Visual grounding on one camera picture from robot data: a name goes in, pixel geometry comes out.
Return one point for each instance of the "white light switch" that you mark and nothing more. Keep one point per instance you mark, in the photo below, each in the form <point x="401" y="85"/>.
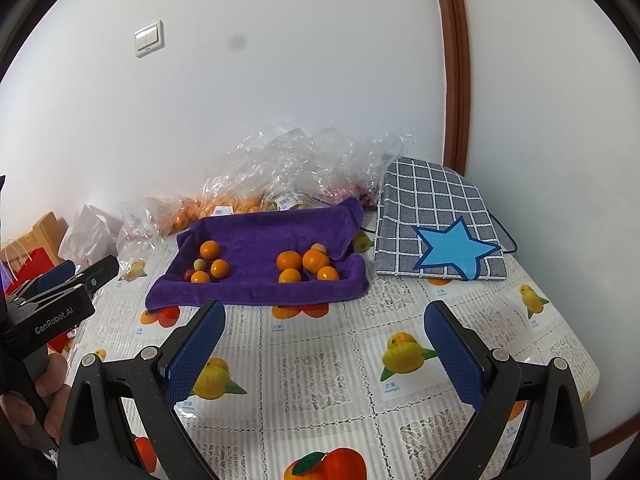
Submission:
<point x="148" y="39"/>

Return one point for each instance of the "brown wooden door frame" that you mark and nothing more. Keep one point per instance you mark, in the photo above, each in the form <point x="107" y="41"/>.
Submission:
<point x="452" y="60"/>

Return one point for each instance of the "oval orange citrus fruit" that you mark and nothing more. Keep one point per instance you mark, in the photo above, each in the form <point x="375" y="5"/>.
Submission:
<point x="200" y="277"/>
<point x="327" y="273"/>
<point x="289" y="275"/>
<point x="210" y="249"/>
<point x="219" y="268"/>

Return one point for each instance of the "yellow-green round fruit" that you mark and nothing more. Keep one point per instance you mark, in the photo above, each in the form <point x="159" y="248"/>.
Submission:
<point x="318" y="247"/>

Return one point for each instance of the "small green fruit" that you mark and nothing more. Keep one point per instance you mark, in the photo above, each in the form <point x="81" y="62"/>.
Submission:
<point x="200" y="263"/>

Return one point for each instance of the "large clear plastic bag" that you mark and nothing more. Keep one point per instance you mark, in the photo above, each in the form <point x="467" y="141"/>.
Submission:
<point x="320" y="160"/>

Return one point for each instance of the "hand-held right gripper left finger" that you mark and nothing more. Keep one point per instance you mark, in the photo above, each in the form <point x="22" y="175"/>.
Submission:
<point x="200" y="345"/>

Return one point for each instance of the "white plastic bag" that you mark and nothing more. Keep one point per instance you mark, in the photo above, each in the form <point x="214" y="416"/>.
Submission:
<point x="87" y="240"/>

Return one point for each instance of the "fruit print tablecloth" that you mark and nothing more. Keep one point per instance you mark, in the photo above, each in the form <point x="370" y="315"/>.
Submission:
<point x="320" y="350"/>

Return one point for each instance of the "purple towel covered tray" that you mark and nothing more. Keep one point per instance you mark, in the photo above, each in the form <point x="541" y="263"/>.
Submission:
<point x="250" y="240"/>

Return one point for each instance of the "brown wooden baseboard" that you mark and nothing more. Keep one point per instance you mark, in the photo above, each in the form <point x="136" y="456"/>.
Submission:
<point x="617" y="432"/>

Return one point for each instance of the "clear bag of red fruit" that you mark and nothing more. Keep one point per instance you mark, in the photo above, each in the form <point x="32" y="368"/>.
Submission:
<point x="350" y="195"/>

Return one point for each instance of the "large orange mandarin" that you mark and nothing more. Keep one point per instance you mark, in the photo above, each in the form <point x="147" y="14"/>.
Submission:
<point x="315" y="259"/>
<point x="289" y="260"/>

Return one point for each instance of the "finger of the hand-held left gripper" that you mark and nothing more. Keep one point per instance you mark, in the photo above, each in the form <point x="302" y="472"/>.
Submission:
<point x="55" y="274"/>
<point x="100" y="272"/>

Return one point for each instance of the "red paper bag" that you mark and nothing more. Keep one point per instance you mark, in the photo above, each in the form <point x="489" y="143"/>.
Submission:
<point x="32" y="267"/>

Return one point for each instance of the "small red fruit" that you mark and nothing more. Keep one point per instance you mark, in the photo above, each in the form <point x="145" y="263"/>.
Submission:
<point x="188" y="274"/>

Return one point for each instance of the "grey checked cushion blue star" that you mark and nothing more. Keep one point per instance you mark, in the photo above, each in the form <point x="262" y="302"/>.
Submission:
<point x="425" y="200"/>

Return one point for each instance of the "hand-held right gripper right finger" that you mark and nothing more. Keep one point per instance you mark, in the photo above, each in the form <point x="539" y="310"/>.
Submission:
<point x="450" y="355"/>

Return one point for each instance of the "person's left hand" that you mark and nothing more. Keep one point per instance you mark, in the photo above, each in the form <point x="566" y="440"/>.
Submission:
<point x="56" y="390"/>

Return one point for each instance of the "crumpled small clear bag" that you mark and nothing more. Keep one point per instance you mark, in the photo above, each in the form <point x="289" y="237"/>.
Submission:
<point x="137" y="230"/>

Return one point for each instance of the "clear bag of oranges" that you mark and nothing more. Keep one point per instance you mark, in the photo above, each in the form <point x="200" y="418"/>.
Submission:
<point x="200" y="210"/>

